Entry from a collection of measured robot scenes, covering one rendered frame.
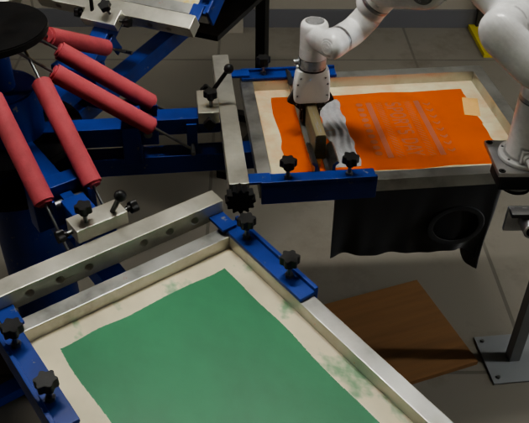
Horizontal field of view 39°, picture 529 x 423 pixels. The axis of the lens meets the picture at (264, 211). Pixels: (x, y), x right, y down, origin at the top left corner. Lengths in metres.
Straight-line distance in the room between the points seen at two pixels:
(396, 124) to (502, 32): 0.70
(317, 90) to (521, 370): 1.36
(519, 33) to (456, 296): 1.66
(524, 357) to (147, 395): 1.77
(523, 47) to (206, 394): 0.94
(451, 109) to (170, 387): 1.29
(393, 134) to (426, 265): 1.11
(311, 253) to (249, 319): 1.61
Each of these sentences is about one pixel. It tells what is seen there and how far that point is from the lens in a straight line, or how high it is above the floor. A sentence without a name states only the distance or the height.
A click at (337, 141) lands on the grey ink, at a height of 0.96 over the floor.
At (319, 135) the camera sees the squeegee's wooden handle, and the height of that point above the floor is 1.06.
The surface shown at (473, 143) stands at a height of 0.95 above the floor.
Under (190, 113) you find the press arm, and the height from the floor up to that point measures 1.04.
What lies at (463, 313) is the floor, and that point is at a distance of 3.05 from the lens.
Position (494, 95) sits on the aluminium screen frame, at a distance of 2.41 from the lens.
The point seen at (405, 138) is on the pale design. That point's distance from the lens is 2.20.
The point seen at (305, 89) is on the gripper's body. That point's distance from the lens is 2.08.
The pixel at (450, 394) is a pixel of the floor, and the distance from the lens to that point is 2.78.
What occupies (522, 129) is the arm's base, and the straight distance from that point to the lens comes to 1.79.
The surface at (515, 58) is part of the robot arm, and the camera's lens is 1.65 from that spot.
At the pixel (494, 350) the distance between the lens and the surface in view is 2.95.
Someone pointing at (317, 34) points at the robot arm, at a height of 1.29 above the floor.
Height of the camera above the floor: 2.14
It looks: 39 degrees down
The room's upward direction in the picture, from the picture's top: 1 degrees clockwise
